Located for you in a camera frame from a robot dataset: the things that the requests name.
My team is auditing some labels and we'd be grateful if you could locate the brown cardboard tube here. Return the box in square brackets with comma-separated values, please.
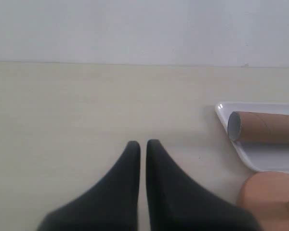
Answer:
[227, 111, 289, 144]

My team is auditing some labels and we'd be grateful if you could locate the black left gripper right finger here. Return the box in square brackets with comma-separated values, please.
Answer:
[146, 140, 262, 231]

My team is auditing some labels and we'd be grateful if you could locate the wooden paper towel holder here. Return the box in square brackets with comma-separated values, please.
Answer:
[237, 171, 289, 231]

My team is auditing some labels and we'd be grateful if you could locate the white rectangular plastic tray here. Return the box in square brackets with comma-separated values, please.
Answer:
[215, 102, 289, 174]

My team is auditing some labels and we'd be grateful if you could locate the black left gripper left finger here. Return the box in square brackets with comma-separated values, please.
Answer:
[38, 141, 141, 231]

